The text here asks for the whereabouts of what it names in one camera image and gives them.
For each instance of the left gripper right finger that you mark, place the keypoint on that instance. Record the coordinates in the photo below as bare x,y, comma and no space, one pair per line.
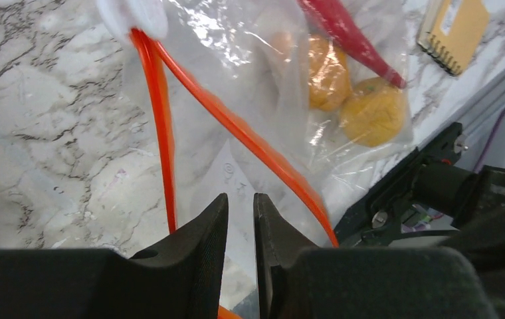
298,279

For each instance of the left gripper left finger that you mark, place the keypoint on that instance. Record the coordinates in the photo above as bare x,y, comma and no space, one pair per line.
177,277

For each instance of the clear zip top bag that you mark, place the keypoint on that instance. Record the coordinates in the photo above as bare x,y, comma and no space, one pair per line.
225,84

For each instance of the yellow lemon fake fruit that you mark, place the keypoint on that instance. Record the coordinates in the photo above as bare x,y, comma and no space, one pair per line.
375,114

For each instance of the small orange fake fruit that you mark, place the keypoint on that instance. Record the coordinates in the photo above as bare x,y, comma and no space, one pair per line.
329,77

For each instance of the red chili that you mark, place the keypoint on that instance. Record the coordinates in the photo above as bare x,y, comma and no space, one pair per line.
333,18

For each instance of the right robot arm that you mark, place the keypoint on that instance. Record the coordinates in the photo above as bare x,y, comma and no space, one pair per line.
458,193

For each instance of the small yellow notebook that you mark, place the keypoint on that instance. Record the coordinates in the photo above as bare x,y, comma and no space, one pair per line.
451,32

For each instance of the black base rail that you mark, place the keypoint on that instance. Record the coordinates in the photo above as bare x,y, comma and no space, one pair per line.
389,198

